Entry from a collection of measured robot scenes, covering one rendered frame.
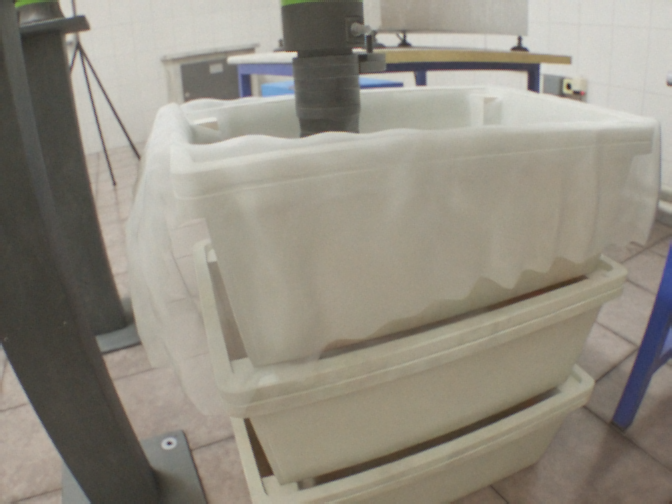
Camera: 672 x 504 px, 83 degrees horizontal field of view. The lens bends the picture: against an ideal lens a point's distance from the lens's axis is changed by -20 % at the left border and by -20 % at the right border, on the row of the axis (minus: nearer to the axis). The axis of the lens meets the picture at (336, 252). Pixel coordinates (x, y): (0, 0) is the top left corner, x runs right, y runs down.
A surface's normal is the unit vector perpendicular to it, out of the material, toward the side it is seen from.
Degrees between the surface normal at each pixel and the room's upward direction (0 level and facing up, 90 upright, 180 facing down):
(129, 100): 90
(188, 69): 90
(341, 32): 90
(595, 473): 0
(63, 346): 90
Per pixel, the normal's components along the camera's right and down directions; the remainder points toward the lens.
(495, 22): 0.47, 0.37
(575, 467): -0.05, -0.90
